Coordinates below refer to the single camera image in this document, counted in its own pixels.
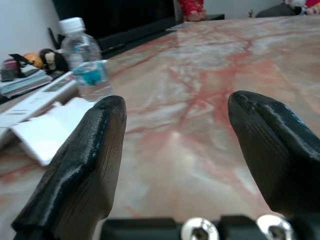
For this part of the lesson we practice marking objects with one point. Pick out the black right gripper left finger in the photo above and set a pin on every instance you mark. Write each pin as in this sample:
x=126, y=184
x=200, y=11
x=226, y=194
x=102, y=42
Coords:
x=82, y=160

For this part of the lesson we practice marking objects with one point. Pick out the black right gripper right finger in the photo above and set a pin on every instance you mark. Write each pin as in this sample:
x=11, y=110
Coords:
x=280, y=150

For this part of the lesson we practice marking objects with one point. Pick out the white folded paper box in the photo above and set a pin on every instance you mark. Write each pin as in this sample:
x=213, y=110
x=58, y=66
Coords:
x=47, y=135

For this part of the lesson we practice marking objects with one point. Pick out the white remote control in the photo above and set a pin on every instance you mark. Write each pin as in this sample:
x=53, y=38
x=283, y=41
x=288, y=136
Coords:
x=37, y=100

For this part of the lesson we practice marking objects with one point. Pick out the stack of papers and books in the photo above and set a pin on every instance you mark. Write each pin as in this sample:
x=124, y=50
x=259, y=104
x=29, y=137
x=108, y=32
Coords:
x=22, y=83

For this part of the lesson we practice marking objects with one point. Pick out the dark brown monkey plush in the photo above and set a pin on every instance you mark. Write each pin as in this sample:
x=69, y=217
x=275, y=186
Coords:
x=53, y=60

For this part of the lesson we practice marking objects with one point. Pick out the clear plastic water bottle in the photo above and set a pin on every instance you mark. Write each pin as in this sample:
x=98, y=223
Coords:
x=82, y=50

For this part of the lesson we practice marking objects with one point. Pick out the orange round toy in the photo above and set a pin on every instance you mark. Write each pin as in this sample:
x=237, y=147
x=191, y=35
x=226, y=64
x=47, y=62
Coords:
x=33, y=59

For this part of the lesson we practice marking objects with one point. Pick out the small grey box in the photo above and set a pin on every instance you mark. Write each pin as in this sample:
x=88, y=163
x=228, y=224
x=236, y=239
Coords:
x=7, y=74

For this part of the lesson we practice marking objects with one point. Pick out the black phone stand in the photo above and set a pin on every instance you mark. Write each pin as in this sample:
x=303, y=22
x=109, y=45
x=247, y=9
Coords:
x=21, y=62

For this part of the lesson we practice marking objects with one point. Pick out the dark grey chair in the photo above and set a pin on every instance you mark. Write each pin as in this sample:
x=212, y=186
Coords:
x=272, y=11

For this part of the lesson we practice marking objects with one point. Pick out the white and pink plush toys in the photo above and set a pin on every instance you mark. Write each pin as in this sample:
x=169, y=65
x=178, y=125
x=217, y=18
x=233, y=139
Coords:
x=303, y=6

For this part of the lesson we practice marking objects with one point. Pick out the black television screen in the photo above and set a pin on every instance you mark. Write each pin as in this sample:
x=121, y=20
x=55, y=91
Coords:
x=112, y=15

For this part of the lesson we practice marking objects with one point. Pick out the red festive decoration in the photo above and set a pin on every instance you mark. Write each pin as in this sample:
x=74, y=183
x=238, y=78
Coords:
x=191, y=8

